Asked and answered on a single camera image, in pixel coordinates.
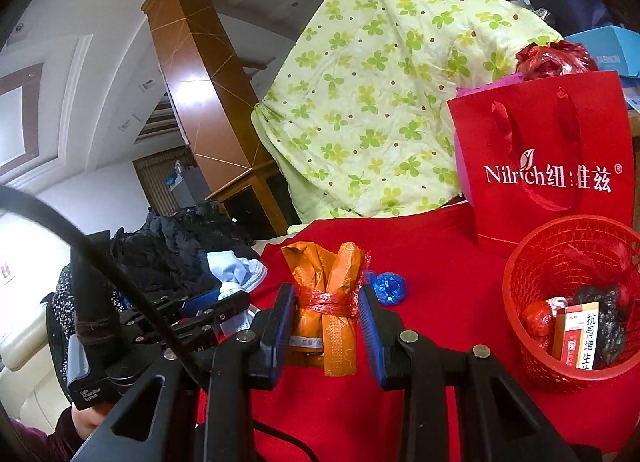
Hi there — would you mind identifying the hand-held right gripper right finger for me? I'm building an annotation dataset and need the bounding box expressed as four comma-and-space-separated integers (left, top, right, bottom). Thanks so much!
357, 283, 603, 462

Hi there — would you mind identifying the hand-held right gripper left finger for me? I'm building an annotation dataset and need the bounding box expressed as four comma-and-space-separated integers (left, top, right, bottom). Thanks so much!
70, 283, 297, 462

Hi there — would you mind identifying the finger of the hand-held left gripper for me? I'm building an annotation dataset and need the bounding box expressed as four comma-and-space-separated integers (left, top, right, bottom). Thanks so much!
167, 290, 251, 349
120, 287, 223, 329

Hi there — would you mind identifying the blue foil ball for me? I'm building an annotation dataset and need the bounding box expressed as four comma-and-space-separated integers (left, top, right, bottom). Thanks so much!
364, 270, 407, 305

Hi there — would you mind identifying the orange packet bundle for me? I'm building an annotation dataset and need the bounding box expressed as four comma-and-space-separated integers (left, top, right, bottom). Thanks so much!
281, 241, 371, 378

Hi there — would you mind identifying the red foil ball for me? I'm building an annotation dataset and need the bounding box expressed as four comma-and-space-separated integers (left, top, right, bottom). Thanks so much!
520, 301, 555, 338

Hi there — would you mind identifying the red mesh basket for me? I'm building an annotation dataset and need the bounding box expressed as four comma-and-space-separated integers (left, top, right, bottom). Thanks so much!
502, 214, 640, 395

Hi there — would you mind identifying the orange white medicine box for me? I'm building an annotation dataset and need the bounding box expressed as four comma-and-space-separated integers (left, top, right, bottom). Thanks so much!
552, 301, 601, 372

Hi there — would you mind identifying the black wrapper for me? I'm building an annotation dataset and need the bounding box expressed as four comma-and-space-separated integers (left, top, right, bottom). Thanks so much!
572, 284, 631, 368

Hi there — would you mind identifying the person's left forearm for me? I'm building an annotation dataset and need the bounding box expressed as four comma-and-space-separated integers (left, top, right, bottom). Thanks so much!
10, 409, 81, 462

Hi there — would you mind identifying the person's left hand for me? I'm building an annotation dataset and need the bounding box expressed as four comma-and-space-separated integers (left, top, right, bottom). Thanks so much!
70, 403, 109, 444

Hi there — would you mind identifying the black puffy jacket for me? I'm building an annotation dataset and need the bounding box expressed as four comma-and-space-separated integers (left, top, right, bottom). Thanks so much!
107, 199, 261, 293

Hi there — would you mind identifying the cream cushioned seat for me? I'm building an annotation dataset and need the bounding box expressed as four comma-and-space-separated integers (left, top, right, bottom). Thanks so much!
0, 309, 76, 435

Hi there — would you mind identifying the black white floral cloth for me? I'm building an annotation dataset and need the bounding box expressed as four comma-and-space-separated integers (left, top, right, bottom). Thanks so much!
47, 267, 121, 393

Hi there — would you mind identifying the red blanket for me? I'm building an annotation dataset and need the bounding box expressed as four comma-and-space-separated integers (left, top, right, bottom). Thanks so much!
197, 202, 640, 462

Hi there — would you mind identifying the brown wooden door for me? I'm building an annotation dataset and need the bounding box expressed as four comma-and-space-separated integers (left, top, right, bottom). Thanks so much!
132, 147, 201, 215

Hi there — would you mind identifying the grey cabinet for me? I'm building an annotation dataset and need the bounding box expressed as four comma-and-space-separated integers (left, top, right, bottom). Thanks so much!
167, 159, 211, 208

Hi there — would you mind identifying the wooden cabinet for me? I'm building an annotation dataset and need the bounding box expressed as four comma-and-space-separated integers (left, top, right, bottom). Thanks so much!
205, 162, 293, 238

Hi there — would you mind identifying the red paper gift bag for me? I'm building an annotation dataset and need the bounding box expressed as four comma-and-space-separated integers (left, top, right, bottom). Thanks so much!
446, 71, 635, 258

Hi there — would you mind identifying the green clover print quilt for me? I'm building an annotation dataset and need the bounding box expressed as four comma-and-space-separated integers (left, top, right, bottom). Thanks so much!
251, 0, 563, 225

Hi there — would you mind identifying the wooden column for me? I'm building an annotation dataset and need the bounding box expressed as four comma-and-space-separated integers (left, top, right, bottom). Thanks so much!
141, 0, 266, 183

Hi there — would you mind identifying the red plastic bag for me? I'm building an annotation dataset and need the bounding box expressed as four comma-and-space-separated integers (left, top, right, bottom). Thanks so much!
515, 40, 598, 80

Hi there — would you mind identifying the light blue cardboard box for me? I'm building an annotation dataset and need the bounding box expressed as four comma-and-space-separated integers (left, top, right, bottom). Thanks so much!
562, 24, 640, 78

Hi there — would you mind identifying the black cable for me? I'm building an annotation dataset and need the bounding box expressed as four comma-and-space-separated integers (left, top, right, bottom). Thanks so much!
251, 419, 321, 462
0, 186, 201, 385

